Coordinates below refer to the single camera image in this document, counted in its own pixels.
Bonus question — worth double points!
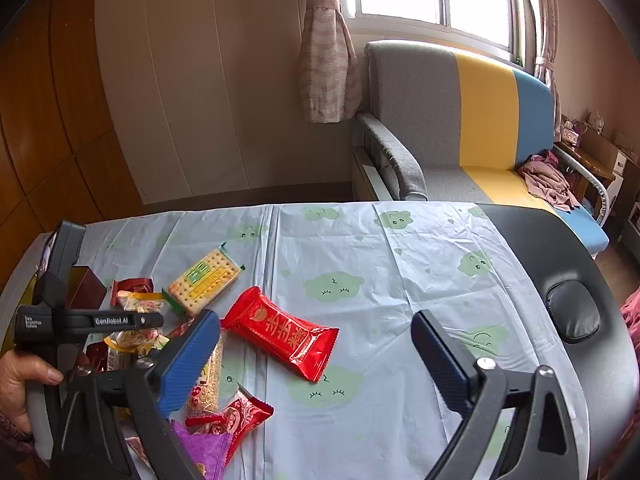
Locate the dark red wrapper packet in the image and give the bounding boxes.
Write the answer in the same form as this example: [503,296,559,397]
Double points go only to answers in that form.
[110,278,153,307]

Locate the right pink curtain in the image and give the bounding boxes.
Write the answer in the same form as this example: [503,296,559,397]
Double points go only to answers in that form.
[529,0,562,142]

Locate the cardboard box on side table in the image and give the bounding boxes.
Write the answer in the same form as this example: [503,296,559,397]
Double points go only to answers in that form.
[579,127,627,176]

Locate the orange clear snack packet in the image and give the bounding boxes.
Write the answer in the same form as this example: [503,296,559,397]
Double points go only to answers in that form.
[116,290,166,313]

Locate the cracker packet green yellow label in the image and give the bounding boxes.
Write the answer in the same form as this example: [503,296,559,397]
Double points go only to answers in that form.
[162,244,244,318]

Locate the pink cloth on sofa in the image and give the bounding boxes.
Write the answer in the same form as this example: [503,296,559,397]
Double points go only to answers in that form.
[518,150,579,212]

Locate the black padded massage table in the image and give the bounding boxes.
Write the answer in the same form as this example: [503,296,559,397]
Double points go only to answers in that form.
[480,204,639,474]

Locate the yellow green snack packet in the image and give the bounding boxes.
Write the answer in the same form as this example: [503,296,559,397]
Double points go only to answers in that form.
[103,328,169,358]

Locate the pink checked curtain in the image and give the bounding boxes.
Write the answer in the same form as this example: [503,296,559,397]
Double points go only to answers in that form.
[299,0,362,124]

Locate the large red cake packet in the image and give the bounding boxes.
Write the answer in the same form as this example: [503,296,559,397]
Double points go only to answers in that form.
[221,286,340,382]

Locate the wooden side table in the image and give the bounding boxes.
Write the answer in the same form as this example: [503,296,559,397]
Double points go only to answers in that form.
[553,141,617,219]

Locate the light blue cloud-print tablecloth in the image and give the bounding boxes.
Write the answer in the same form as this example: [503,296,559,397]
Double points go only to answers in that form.
[0,200,591,480]

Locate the window with white frame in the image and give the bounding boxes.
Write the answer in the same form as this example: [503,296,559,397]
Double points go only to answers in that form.
[342,0,526,65]

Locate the grey yellow blue sofa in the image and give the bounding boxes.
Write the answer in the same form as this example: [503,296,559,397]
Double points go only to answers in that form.
[355,40,608,256]

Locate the sesame stick squirrel packet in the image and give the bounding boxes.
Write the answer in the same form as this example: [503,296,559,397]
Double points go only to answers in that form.
[186,333,226,417]

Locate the maroon gold gift box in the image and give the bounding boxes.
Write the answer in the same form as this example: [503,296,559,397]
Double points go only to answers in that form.
[66,266,106,310]

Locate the red patterned white-edge packet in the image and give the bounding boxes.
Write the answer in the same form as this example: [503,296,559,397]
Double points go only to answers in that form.
[184,384,274,466]

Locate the person's left hand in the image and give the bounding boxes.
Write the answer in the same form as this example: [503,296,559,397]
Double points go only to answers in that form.
[0,350,64,434]

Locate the purple snack packet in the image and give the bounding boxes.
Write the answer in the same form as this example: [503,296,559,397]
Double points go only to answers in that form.
[171,420,231,480]

